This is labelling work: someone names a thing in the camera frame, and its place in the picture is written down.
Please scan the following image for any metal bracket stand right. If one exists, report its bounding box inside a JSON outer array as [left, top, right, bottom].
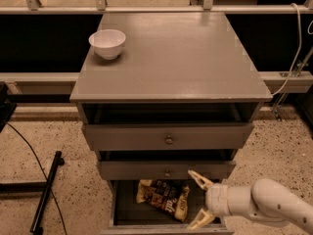
[[272, 46, 313, 121]]

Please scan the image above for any brown chip bag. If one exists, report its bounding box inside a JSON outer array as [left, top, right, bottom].
[[136, 180, 190, 221]]

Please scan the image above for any grey wooden drawer cabinet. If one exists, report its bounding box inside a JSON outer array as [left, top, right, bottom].
[[69, 11, 274, 181]]

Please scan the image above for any grey middle drawer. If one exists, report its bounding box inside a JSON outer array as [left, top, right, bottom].
[[97, 161, 236, 180]]

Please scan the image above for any white hanging cable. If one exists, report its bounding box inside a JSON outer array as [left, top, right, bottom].
[[271, 2, 304, 97]]

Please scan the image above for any grey bottom drawer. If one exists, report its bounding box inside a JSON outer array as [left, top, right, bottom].
[[100, 180, 234, 235]]

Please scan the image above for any upper metal rail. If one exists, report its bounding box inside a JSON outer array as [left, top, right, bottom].
[[0, 5, 313, 15]]

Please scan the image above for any white ceramic bowl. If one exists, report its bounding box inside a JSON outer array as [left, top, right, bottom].
[[89, 29, 126, 60]]

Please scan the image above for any black floor stand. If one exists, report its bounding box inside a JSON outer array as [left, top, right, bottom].
[[0, 151, 65, 235]]

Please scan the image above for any black floor cable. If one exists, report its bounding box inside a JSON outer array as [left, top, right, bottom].
[[5, 122, 68, 235]]

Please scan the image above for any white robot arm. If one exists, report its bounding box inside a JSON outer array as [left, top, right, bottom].
[[188, 170, 313, 235]]

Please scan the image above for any black equipment at left edge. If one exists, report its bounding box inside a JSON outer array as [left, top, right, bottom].
[[0, 84, 17, 132]]

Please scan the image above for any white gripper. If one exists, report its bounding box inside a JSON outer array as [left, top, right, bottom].
[[187, 170, 230, 230]]

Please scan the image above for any grey drawer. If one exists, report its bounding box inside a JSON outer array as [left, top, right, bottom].
[[97, 161, 236, 180], [83, 123, 253, 151], [100, 180, 234, 235]]

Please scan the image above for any grey top drawer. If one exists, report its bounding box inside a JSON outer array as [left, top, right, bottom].
[[83, 123, 253, 151]]

